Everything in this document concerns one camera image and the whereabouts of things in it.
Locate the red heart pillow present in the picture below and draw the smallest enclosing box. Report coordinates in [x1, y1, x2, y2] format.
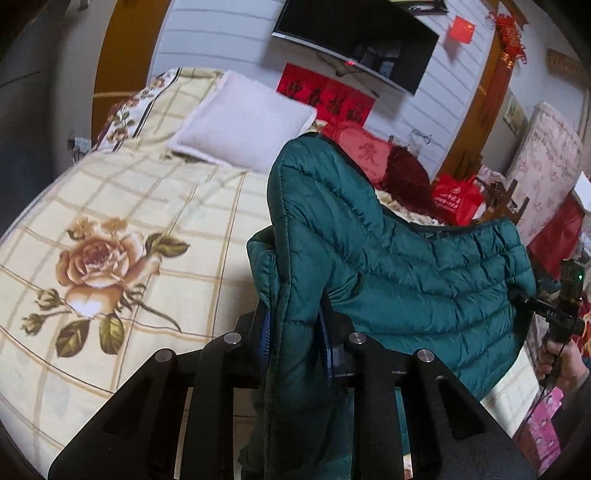
[321, 121, 398, 190]

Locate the floral checked bed blanket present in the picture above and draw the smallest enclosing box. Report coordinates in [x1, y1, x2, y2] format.
[0, 68, 541, 480]

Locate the white pillow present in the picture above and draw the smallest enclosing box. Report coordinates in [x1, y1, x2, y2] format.
[165, 70, 317, 174]

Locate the grey wardrobe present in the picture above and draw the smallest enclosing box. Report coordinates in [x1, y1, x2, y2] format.
[0, 0, 121, 232]

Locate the green puffer jacket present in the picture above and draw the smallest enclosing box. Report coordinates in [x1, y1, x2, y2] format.
[238, 134, 537, 480]

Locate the person's right hand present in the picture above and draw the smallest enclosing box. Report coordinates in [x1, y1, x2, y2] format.
[536, 339, 591, 402]

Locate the dark red fuzzy pillow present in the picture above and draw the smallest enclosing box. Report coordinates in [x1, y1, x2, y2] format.
[374, 145, 437, 217]

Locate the red wall banner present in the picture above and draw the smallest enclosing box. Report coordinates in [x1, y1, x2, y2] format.
[277, 63, 376, 127]

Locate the wooden wall plaque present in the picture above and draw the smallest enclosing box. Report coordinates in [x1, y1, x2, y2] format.
[545, 48, 587, 77]

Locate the wooden chair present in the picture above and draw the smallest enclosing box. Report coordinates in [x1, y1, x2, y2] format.
[475, 178, 532, 227]

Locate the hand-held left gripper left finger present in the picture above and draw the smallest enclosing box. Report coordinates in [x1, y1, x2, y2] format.
[47, 309, 273, 480]

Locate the black wall television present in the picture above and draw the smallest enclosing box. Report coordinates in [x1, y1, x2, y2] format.
[271, 0, 439, 97]

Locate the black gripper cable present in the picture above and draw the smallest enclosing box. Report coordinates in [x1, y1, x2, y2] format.
[516, 351, 563, 441]

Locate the framed wall picture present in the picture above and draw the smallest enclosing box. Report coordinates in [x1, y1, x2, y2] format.
[502, 90, 528, 134]

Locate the red fabric panel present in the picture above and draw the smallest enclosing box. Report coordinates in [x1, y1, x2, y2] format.
[526, 194, 585, 278]

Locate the person's right forearm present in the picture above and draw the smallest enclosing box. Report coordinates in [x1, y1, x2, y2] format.
[551, 376, 591, 467]

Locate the red shopping bag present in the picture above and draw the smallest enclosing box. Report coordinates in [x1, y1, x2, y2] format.
[431, 173, 483, 227]

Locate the floral upright mattress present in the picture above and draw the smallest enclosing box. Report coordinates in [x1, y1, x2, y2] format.
[505, 102, 583, 241]

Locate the small red flag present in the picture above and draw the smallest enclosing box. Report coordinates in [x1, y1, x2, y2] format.
[449, 15, 476, 45]

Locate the wall power socket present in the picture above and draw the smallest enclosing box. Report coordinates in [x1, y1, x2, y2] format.
[68, 136, 92, 162]

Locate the pink patterned box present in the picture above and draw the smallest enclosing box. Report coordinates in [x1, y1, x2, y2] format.
[515, 387, 566, 472]

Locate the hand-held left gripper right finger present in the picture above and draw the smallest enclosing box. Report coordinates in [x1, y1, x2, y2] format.
[318, 293, 539, 480]

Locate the red knot decoration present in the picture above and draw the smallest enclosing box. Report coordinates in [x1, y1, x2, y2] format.
[489, 11, 529, 68]

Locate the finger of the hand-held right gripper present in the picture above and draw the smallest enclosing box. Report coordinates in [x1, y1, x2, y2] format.
[507, 290, 539, 315]

